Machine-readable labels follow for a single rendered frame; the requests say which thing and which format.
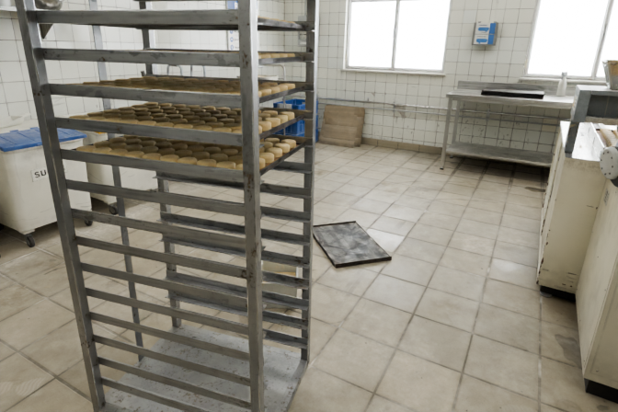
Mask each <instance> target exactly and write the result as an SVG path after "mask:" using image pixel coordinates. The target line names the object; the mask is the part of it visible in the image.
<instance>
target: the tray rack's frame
mask: <svg viewBox="0 0 618 412"><path fill-rule="evenodd" d="M15 4H16V9H17V18H18V23H19V27H20V32H21V37H22V42H23V47H24V52H25V56H26V61H27V67H28V71H29V80H30V84H31V89H32V95H33V99H34V104H35V109H36V113H37V119H38V124H39V128H40V137H41V142H42V147H43V152H44V156H45V161H46V167H47V171H48V176H49V181H50V185H51V194H52V199H53V204H54V209H55V213H56V219H57V223H58V228H59V233H60V237H61V243H62V248H63V256H64V261H65V266H66V271H67V276H68V280H69V285H70V290H71V295H72V300H73V305H74V313H75V319H76V323H77V328H78V333H79V337H80V343H81V348H82V352H83V357H84V362H85V366H86V376H87V380H88V385H89V390H90V395H91V400H92V405H93V409H94V412H186V411H183V410H179V409H176V408H173V407H171V406H166V405H163V404H160V403H157V402H155V401H152V400H148V399H145V398H142V397H139V396H137V395H132V394H129V393H126V392H123V391H120V390H117V389H114V388H110V389H109V390H108V391H107V392H106V393H105V394H104V389H103V384H102V379H101V373H100V369H99V363H98V358H97V348H96V343H95V338H94V333H93V327H92V322H91V317H90V312H89V307H88V301H87V296H86V286H85V282H84V276H83V271H82V266H81V260H80V256H79V250H78V244H77V240H76V234H75V229H74V220H73V215H72V209H71V204H70V199H69V194H68V188H67V183H66V178H65V173H64V168H63V158H62V153H61V147H60V143H59V137H58V132H57V127H56V121H55V117H54V111H53V105H52V96H51V91H50V86H49V80H48V76H47V70H46V65H45V60H44V55H43V49H42V44H41V39H40V30H39V24H38V19H37V14H36V8H35V4H34V0H15ZM92 29H93V35H94V42H95V48H96V50H103V42H102V36H101V28H100V26H92ZM142 34H143V47H144V48H155V32H154V31H153V30H143V29H142ZM171 318H172V327H171V328H170V329H169V330H168V331H169V332H172V333H176V334H179V335H183V336H187V337H191V338H196V339H200V340H204V341H208V342H211V343H214V344H218V345H222V346H226V347H229V348H233V349H239V350H242V351H246V352H249V346H248V340H246V339H242V338H236V337H232V336H228V335H225V334H221V333H217V332H213V331H210V330H206V329H202V328H198V327H195V326H188V325H184V324H182V323H181V319H179V318H175V317H172V316H171ZM150 349H151V350H154V351H158V352H161V353H165V354H167V355H171V356H174V357H178V358H181V359H184V360H188V361H194V362H197V363H200V364H204V365H207V366H211V367H213V368H217V369H220V370H224V371H227V372H233V373H236V374H240V375H243V376H246V377H249V378H250V375H249V361H245V360H239V359H236V358H233V357H229V356H225V355H222V354H219V353H215V352H211V351H208V350H205V349H198V348H195V347H191V346H188V345H184V344H181V343H177V342H174V341H171V340H167V339H163V338H160V339H159V340H158V341H157V342H156V343H155V344H154V345H153V346H152V347H151V348H150ZM263 356H264V357H265V358H268V359H267V361H266V362H265V364H264V366H263V372H264V382H266V383H268V385H267V387H266V388H265V390H264V405H265V406H268V409H267V411H266V412H288V410H289V408H290V406H291V403H292V400H293V398H294V396H295V394H296V392H297V389H298V387H299V385H300V382H301V380H302V379H303V375H304V373H305V371H306V368H307V360H301V353H297V352H293V351H289V350H286V349H279V348H275V347H272V346H268V345H265V344H263ZM138 358H139V360H138V361H137V362H136V363H135V364H134V365H133V366H135V367H138V368H142V369H145V370H148V371H151V372H157V373H160V374H163V375H166V376H169V377H172V378H176V379H179V380H181V381H185V382H188V383H194V384H196V385H199V386H203V387H206V388H209V389H212V390H215V391H219V392H222V393H225V394H229V395H233V396H237V397H240V398H243V399H246V400H249V401H250V386H247V385H243V384H240V383H235V382H231V381H228V380H225V379H222V378H218V377H215V376H211V375H209V374H205V373H202V372H196V371H193V370H190V369H186V368H183V367H180V366H177V365H174V364H170V363H167V362H163V361H160V360H155V359H151V358H148V357H144V356H142V355H138ZM119 382H122V383H126V384H129V385H133V386H136V387H139V388H142V389H144V390H147V391H151V392H154V393H157V394H160V395H164V396H168V397H171V398H174V399H176V400H179V401H182V402H185V403H189V404H192V405H194V406H199V407H202V408H206V409H209V410H211V411H214V412H251V410H248V409H245V408H242V407H240V406H234V405H231V404H228V403H225V402H222V401H219V400H215V399H212V398H209V397H207V396H203V395H198V394H195V393H192V392H189V391H186V390H183V389H179V388H176V387H174V386H170V385H167V384H164V383H159V382H156V381H153V380H150V379H146V378H143V377H141V376H138V375H134V374H131V373H128V372H126V373H125V374H124V375H123V376H122V377H121V378H120V379H119Z"/></svg>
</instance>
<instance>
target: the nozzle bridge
mask: <svg viewBox="0 0 618 412"><path fill-rule="evenodd" d="M570 114H571V118H570V122H569V126H568V130H567V134H566V141H565V146H564V151H565V153H570V154H573V152H574V147H575V143H576V139H577V136H578V128H579V124H580V123H581V122H582V123H584V122H592V123H602V124H612V125H618V90H611V89H609V88H608V87H607V86H582V85H577V87H576V91H575V95H574V99H573V104H572V108H571V112H570Z"/></svg>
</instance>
